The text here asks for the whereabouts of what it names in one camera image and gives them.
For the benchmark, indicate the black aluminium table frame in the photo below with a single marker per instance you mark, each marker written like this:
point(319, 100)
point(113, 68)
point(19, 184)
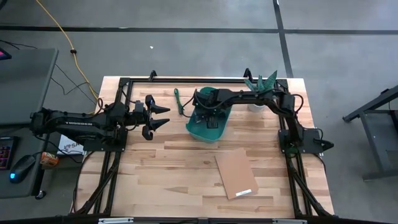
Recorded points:
point(202, 80)

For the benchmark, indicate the green snake plant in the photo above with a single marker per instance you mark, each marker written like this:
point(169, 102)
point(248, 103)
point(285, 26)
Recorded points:
point(264, 82)

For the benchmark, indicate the dark grey desk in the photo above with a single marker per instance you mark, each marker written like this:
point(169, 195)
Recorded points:
point(18, 189)

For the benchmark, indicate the black desk leg frame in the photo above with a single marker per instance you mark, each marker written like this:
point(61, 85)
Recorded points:
point(377, 155)

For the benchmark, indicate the grey flat panel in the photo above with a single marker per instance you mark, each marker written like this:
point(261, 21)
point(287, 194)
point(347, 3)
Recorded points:
point(25, 87)

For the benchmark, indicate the white printed sheet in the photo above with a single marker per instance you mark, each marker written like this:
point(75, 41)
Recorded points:
point(68, 146)

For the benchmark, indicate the brown flat board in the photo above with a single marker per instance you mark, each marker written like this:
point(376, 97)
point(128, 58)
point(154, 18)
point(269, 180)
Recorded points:
point(236, 174)

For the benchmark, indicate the backlit black keyboard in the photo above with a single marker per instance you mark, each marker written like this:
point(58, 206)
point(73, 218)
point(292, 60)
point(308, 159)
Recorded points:
point(5, 154)

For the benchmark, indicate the black desk castor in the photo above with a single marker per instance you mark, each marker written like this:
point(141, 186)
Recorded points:
point(40, 195)

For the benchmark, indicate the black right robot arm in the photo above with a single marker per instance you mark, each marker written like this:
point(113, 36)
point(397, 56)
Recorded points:
point(248, 95)

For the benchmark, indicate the small orange box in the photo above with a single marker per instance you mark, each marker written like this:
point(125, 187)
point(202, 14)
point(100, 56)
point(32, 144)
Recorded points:
point(49, 159)

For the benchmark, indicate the black computer mouse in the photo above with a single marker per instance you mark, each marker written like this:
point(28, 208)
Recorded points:
point(21, 168)

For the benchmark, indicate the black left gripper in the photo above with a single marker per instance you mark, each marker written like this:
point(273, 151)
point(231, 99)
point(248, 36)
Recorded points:
point(141, 113)

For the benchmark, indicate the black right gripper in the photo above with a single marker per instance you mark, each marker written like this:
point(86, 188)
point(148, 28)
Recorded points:
point(211, 102)

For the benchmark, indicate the teal plastic bin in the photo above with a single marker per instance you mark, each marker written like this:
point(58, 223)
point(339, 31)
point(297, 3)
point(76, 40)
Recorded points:
point(214, 136)

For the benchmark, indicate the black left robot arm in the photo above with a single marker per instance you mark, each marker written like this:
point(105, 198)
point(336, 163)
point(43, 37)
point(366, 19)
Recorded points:
point(77, 124)

